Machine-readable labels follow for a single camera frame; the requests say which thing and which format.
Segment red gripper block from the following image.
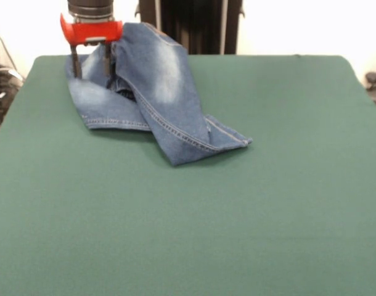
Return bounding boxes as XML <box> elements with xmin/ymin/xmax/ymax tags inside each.
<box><xmin>59</xmin><ymin>12</ymin><xmax>124</xmax><ymax>78</ymax></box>

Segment blue denim jeans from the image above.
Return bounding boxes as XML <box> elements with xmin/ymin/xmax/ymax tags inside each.
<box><xmin>65</xmin><ymin>22</ymin><xmax>254</xmax><ymax>168</ymax></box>

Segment black wheeled base leg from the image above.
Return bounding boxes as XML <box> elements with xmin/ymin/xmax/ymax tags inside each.
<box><xmin>0</xmin><ymin>44</ymin><xmax>25</xmax><ymax>128</ymax></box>

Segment dark green table cloth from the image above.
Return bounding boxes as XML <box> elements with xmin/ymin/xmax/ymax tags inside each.
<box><xmin>0</xmin><ymin>54</ymin><xmax>376</xmax><ymax>296</ymax></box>

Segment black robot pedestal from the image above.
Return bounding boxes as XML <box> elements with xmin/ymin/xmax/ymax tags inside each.
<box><xmin>139</xmin><ymin>0</ymin><xmax>243</xmax><ymax>56</ymax></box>

